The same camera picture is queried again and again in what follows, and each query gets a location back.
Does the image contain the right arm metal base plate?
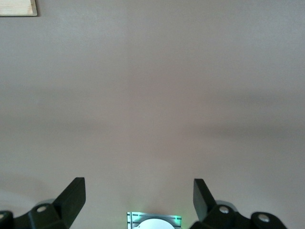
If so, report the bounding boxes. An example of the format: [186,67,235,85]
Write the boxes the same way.
[126,211,182,229]

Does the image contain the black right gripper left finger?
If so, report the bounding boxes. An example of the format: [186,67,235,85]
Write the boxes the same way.
[0,177,86,229]

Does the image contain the wooden cutting board metal handle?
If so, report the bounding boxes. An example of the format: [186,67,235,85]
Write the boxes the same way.
[0,0,38,17]

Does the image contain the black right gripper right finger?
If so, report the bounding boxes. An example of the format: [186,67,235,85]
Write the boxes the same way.
[190,178,286,229]

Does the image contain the brown table cover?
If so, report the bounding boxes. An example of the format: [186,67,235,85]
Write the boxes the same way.
[0,0,305,229]

